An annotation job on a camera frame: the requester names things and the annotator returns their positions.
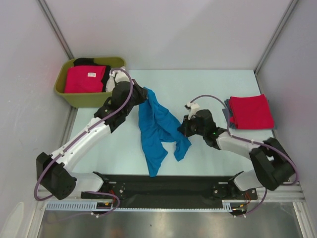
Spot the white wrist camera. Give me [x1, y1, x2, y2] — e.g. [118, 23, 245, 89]
[109, 69, 129, 84]
[185, 102, 201, 119]

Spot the aluminium frame rail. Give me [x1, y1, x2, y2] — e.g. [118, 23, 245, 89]
[255, 183, 305, 203]

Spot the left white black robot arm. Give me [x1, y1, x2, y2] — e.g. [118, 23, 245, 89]
[36, 80, 148, 200]

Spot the blue polo shirt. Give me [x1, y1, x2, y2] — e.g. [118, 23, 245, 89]
[138, 88, 191, 177]

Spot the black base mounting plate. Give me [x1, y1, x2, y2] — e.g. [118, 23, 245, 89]
[81, 173, 258, 208]

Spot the black shirt in bin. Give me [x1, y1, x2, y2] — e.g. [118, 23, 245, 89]
[74, 58, 111, 85]

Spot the folded red t shirt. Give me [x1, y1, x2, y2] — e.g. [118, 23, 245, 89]
[227, 94, 274, 130]

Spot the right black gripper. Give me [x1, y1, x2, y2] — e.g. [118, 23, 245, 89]
[177, 114, 206, 137]

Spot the white shirt in bin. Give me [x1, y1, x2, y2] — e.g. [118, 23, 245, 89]
[105, 79, 118, 92]

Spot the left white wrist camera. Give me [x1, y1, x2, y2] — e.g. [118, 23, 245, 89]
[109, 69, 129, 84]

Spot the olive green plastic bin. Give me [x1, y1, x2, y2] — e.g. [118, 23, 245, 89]
[54, 57, 125, 108]

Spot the pink shirt in bin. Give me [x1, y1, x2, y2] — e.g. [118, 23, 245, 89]
[64, 65, 110, 94]

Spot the grey slotted cable duct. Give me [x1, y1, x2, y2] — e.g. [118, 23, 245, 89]
[45, 201, 232, 213]

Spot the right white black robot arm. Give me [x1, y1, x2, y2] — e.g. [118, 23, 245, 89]
[178, 110, 295, 199]

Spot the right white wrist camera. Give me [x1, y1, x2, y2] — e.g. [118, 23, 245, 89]
[185, 102, 201, 119]

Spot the folded grey t shirt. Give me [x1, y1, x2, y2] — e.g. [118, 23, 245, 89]
[221, 99, 278, 131]

